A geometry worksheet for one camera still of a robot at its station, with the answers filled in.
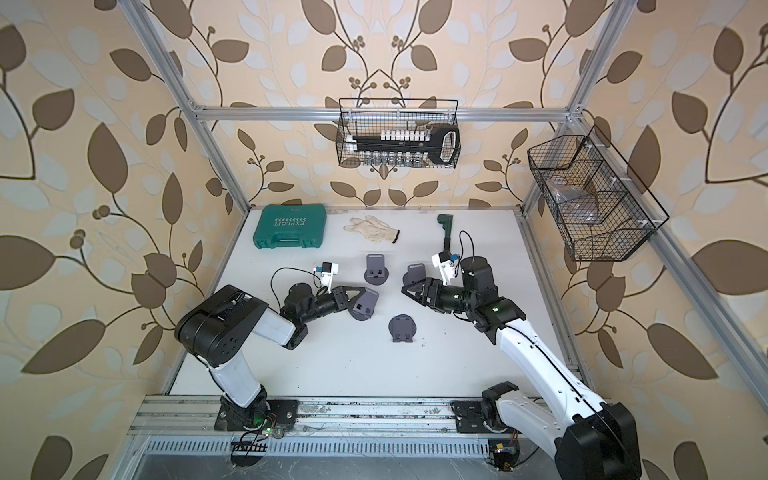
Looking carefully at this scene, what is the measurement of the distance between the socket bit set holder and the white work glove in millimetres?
320

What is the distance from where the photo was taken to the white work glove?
1138 millimetres

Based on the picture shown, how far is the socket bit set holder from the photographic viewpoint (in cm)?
82
